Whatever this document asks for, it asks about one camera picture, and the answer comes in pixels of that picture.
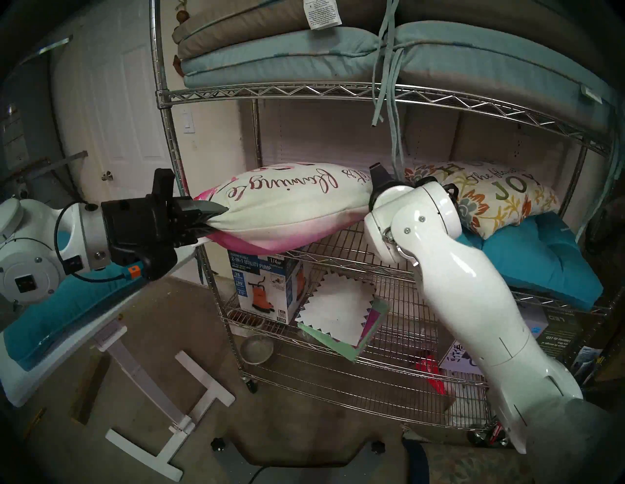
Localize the small metal bowl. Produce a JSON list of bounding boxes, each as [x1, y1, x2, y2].
[[240, 335, 274, 364]]

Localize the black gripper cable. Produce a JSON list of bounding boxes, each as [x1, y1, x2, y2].
[[54, 200, 135, 284], [430, 177, 460, 208]]

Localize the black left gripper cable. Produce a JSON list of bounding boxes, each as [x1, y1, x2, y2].
[[54, 200, 135, 284]]

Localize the white zigzag edged envelope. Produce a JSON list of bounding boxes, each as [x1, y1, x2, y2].
[[296, 271, 377, 348]]

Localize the zigzag-edged paper sheets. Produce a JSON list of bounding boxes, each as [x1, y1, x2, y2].
[[296, 298, 390, 363]]

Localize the lamp picture cardboard box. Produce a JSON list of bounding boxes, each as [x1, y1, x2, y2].
[[438, 302, 584, 376]]

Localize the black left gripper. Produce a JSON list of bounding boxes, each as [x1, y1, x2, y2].
[[100, 168, 229, 282]]

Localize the utility pump cardboard box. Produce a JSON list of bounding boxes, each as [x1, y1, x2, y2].
[[228, 251, 306, 325]]

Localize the grey metal frame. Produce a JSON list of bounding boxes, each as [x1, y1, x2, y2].
[[0, 34, 88, 188]]

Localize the white pink script pillow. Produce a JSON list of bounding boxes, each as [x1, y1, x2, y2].
[[194, 162, 386, 254]]

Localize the grey metal tank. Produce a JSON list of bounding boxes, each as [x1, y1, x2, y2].
[[0, 171, 83, 210]]

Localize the red plastic item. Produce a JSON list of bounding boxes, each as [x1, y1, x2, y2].
[[415, 355, 447, 395]]

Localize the light blue patio cushion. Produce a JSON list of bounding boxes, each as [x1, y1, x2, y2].
[[182, 0, 625, 201]]

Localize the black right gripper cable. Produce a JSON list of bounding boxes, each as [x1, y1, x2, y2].
[[430, 177, 460, 208]]

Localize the chrome wire shelf rack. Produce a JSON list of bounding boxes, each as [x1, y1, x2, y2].
[[149, 0, 625, 447]]

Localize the white panel door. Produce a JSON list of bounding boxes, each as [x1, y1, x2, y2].
[[78, 0, 196, 205]]

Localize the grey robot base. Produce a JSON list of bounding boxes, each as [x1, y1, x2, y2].
[[215, 424, 430, 484]]

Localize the floral print throw pillow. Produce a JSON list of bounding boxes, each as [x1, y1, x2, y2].
[[404, 161, 560, 240]]

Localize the wooden board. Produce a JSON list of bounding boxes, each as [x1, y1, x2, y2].
[[71, 354, 110, 425]]

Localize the white crumpled bag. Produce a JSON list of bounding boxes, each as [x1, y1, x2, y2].
[[447, 388, 491, 427]]

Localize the teal seat cushion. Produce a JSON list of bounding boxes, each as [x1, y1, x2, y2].
[[459, 210, 604, 311], [2, 263, 147, 371]]

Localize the magenta paper sheet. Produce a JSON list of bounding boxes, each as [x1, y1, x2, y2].
[[359, 300, 386, 349]]

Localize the white rolling side table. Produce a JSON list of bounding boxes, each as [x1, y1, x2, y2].
[[0, 251, 236, 481]]

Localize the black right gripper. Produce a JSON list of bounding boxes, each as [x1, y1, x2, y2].
[[368, 163, 417, 211]]

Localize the taupe patio cushion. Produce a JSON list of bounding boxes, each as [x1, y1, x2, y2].
[[172, 0, 562, 59]]

